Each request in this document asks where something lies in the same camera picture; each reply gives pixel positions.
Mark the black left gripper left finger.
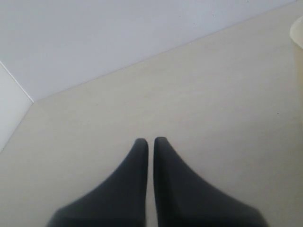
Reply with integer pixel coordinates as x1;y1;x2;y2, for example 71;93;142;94
47;139;148;227

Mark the cream plastic bin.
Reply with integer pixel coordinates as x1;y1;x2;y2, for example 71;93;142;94
289;17;303;99

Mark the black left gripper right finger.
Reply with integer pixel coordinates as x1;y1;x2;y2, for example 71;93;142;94
153;137;267;227

